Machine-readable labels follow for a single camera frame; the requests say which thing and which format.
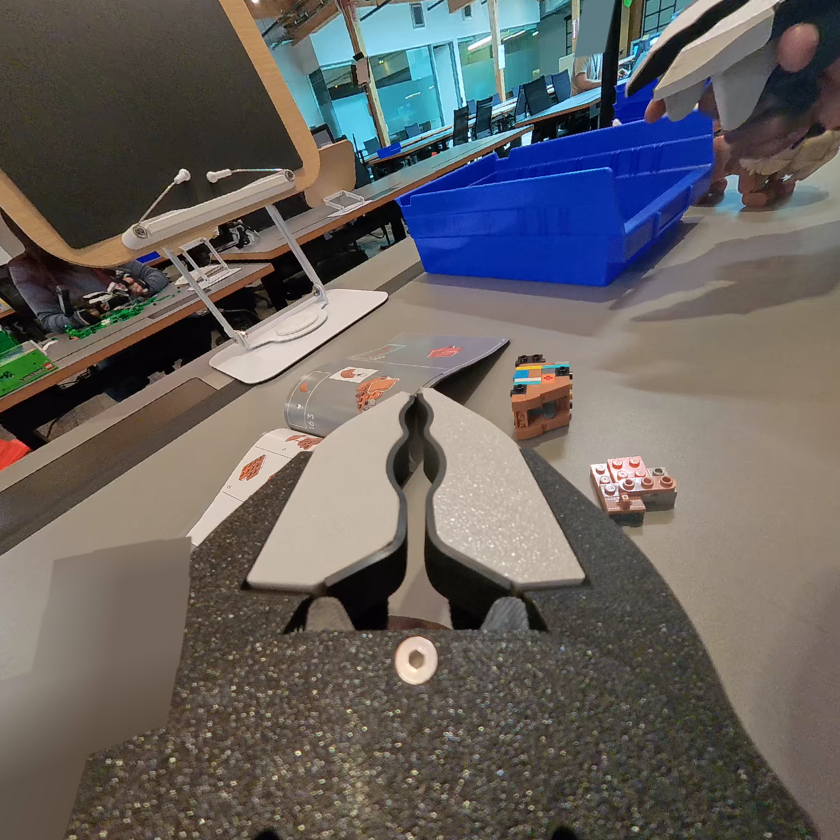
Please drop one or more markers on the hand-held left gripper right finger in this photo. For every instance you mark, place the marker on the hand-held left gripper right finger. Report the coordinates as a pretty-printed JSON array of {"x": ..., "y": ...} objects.
[{"x": 505, "y": 512}]

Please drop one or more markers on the white tablet stand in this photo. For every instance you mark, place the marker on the white tablet stand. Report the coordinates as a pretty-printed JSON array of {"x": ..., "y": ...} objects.
[
  {"x": 344, "y": 208},
  {"x": 295, "y": 328},
  {"x": 216, "y": 270}
]

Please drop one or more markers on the small brown brick assembly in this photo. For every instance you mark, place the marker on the small brown brick assembly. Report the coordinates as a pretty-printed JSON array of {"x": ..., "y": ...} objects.
[{"x": 630, "y": 485}]

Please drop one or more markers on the green brick pieces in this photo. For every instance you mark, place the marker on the green brick pieces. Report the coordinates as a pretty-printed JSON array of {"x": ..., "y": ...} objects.
[{"x": 118, "y": 318}]

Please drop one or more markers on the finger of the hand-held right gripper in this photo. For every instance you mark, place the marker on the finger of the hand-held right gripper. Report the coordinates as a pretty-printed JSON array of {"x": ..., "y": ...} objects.
[
  {"x": 735, "y": 10},
  {"x": 722, "y": 52}
]

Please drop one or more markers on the green brick set box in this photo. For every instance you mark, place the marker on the green brick set box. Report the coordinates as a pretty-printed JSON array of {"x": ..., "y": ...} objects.
[{"x": 26, "y": 364}]

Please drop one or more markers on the long office desk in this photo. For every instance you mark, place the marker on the long office desk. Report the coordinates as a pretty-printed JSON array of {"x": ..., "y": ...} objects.
[
  {"x": 407, "y": 184},
  {"x": 164, "y": 328}
]

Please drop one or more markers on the grey building instruction booklet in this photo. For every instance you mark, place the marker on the grey building instruction booklet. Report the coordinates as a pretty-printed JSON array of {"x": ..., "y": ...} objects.
[{"x": 394, "y": 361}]

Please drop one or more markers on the wooden post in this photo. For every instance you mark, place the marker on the wooden post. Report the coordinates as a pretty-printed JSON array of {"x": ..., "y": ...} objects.
[{"x": 364, "y": 72}]

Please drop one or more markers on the black panel with wooden rim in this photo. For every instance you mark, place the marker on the black panel with wooden rim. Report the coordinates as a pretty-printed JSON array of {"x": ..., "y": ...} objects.
[{"x": 131, "y": 98}]

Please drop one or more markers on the multicoloured brick model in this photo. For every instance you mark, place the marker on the multicoloured brick model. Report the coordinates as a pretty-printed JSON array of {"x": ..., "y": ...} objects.
[{"x": 541, "y": 407}]

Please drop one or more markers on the row of black office chairs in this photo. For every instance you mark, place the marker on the row of black office chairs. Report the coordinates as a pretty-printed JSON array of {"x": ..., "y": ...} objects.
[{"x": 538, "y": 95}]

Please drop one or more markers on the brown brick animal model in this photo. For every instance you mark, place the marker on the brown brick animal model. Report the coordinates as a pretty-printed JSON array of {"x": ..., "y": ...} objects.
[{"x": 768, "y": 190}]

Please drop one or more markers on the black pole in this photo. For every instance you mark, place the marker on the black pole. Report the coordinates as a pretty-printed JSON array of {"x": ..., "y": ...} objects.
[{"x": 610, "y": 92}]

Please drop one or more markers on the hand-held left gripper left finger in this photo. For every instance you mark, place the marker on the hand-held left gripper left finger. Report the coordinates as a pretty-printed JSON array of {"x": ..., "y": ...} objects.
[{"x": 334, "y": 512}]

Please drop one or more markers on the person's right hand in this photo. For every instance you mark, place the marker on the person's right hand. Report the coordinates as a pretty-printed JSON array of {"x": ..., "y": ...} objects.
[{"x": 799, "y": 47}]

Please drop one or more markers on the large blue plastic bin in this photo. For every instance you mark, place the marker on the large blue plastic bin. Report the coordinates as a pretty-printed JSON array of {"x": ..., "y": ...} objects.
[{"x": 525, "y": 223}]

